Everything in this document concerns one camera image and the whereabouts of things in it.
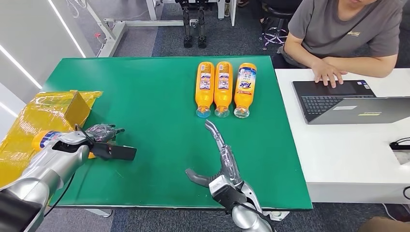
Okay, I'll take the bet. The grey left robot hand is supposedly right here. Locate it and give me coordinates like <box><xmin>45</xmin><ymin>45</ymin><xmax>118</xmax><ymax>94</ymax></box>
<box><xmin>85</xmin><ymin>124</ymin><xmax>126</xmax><ymax>144</ymax></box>

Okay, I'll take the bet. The person's right hand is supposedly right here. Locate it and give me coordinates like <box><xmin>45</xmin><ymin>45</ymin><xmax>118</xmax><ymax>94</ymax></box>
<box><xmin>311</xmin><ymin>59</ymin><xmax>349</xmax><ymax>88</ymax></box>

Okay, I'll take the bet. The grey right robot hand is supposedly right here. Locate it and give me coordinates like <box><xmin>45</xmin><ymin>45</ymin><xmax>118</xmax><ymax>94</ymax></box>
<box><xmin>185</xmin><ymin>119</ymin><xmax>244</xmax><ymax>189</ymax></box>

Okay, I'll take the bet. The orange Tide detergent bottle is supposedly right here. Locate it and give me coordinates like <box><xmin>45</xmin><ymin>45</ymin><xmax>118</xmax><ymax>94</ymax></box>
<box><xmin>234</xmin><ymin>63</ymin><xmax>258</xmax><ymax>119</ymax></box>
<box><xmin>195</xmin><ymin>61</ymin><xmax>216</xmax><ymax>119</ymax></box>
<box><xmin>31</xmin><ymin>130</ymin><xmax>97</xmax><ymax>160</ymax></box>
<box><xmin>214</xmin><ymin>61</ymin><xmax>234</xmax><ymax>118</ymax></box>

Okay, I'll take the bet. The dark grey laptop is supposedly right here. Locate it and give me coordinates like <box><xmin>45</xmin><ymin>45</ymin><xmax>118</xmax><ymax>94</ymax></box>
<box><xmin>292</xmin><ymin>80</ymin><xmax>410</xmax><ymax>126</ymax></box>

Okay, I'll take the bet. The person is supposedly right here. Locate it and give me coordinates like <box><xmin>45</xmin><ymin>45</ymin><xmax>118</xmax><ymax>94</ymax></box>
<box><xmin>271</xmin><ymin>0</ymin><xmax>408</xmax><ymax>88</ymax></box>

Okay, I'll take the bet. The yellow film wrapped cardboard box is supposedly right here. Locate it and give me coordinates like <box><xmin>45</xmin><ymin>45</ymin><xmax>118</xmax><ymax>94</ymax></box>
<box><xmin>0</xmin><ymin>90</ymin><xmax>104</xmax><ymax>189</ymax></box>

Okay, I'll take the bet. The black office chair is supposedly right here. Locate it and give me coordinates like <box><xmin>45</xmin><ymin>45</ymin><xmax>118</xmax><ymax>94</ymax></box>
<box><xmin>260</xmin><ymin>0</ymin><xmax>303</xmax><ymax>51</ymax></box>

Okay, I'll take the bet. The black power plug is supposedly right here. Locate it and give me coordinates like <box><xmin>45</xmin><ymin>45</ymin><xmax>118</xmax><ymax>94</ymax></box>
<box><xmin>389</xmin><ymin>137</ymin><xmax>410</xmax><ymax>151</ymax></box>

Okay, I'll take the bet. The background humanoid robot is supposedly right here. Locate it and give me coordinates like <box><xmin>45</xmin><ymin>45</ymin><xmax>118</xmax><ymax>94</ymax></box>
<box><xmin>175</xmin><ymin>0</ymin><xmax>208</xmax><ymax>49</ymax></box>

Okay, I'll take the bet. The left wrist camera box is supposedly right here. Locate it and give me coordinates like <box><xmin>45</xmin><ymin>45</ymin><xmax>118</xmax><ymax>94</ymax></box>
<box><xmin>91</xmin><ymin>142</ymin><xmax>138</xmax><ymax>162</ymax></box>

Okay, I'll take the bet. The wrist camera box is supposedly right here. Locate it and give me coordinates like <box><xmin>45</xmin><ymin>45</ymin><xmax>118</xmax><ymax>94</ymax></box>
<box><xmin>208</xmin><ymin>175</ymin><xmax>248</xmax><ymax>214</ymax></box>
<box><xmin>91</xmin><ymin>142</ymin><xmax>138</xmax><ymax>162</ymax></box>

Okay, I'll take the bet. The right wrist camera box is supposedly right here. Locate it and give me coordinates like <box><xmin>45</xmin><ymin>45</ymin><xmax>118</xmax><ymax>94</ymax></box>
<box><xmin>208</xmin><ymin>175</ymin><xmax>248</xmax><ymax>214</ymax></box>

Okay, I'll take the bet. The white wall light strip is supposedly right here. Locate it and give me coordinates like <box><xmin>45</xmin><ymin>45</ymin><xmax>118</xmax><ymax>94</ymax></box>
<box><xmin>0</xmin><ymin>44</ymin><xmax>43</xmax><ymax>90</ymax></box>
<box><xmin>47</xmin><ymin>0</ymin><xmax>87</xmax><ymax>58</ymax></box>

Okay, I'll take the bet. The white robot gantry frame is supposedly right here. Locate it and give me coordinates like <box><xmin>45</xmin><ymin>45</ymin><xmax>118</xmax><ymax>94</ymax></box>
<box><xmin>85</xmin><ymin>0</ymin><xmax>199</xmax><ymax>58</ymax></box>

